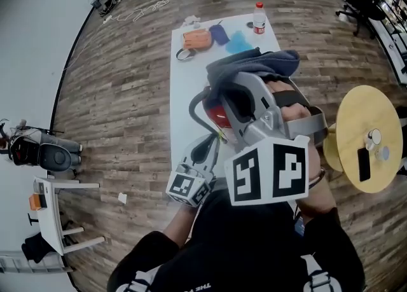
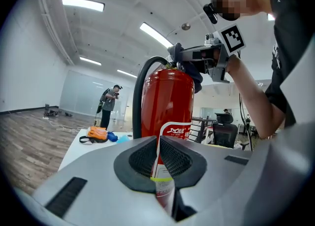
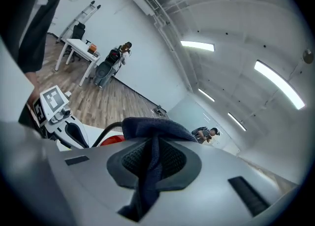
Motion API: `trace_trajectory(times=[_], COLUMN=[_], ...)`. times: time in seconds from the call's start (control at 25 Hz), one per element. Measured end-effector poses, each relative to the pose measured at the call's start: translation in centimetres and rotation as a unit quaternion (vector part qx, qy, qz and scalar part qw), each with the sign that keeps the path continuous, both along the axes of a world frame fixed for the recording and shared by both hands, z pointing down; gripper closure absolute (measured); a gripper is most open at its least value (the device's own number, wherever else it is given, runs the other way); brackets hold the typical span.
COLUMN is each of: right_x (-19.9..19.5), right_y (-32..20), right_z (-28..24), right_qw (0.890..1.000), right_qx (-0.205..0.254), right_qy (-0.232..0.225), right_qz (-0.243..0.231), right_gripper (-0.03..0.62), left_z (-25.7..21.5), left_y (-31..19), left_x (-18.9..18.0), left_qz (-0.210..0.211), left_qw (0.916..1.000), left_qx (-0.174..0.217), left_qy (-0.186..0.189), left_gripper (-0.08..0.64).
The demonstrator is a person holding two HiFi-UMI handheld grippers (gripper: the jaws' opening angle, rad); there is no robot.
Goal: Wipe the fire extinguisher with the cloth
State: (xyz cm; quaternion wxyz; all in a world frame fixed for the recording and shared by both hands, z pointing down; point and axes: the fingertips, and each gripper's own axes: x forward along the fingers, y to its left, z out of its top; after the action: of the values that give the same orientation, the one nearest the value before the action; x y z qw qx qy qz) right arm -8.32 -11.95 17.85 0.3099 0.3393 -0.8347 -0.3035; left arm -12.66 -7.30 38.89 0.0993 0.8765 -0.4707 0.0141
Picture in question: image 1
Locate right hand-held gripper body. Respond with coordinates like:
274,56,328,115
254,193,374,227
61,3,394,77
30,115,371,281
224,106,328,207

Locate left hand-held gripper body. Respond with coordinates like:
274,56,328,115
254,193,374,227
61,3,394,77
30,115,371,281
165,165,213,208

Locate red fire extinguisher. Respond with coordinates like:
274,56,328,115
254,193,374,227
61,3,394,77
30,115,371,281
189,86,238,145

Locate dark grey cloth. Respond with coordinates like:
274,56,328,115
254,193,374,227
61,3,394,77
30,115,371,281
205,47,301,104

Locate person's left forearm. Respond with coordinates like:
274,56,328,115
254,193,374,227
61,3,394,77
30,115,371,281
162,203,200,249

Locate person's right forearm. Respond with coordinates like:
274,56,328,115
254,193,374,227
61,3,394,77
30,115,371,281
297,144,338,218

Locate person's right hand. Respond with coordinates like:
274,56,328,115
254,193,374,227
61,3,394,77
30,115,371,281
266,79,311,123

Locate light blue cloth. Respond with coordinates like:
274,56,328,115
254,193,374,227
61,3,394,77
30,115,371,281
224,29,255,55

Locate black device with screen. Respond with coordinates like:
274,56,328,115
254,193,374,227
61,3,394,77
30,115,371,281
294,212,307,237

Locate dark blue pouch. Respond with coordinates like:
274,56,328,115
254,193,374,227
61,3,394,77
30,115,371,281
208,20,230,46

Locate clear plastic bottle red cap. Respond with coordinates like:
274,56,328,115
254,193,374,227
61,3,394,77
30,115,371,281
252,1,267,35

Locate person in black t-shirt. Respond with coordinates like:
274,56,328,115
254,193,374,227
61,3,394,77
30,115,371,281
106,185,366,292

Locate black smartphone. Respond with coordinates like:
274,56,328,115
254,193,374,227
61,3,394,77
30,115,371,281
357,147,372,183

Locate white crumpled tissue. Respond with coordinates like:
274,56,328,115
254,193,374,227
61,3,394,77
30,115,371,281
181,15,202,29

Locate round yellow table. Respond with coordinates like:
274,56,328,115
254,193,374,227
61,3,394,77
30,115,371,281
322,85,404,194

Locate white mug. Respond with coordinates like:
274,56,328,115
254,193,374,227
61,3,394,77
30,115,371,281
364,128,382,151

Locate small white cup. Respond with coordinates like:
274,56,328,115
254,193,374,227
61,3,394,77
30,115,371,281
375,146,391,162

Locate black metal railing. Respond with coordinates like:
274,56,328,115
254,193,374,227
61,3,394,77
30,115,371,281
317,0,407,87

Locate white side table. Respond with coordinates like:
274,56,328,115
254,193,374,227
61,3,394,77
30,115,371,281
33,176,106,256

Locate orange box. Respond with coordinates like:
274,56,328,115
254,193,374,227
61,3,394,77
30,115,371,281
29,193,48,211

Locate black bag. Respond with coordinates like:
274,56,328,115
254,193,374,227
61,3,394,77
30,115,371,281
21,232,58,265

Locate aluminium ladder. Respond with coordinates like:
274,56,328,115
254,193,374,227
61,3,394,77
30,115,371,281
0,251,74,275

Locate thin wrist bracelet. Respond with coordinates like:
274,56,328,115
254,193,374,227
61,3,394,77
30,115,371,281
308,168,327,190

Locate orange pouch with black strap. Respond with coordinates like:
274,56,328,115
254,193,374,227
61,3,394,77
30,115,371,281
176,29,213,62

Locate grey harness strap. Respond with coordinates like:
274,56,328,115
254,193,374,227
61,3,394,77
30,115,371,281
301,254,343,292
116,270,160,292

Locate white cable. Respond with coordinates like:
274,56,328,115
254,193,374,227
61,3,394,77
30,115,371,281
63,0,191,72

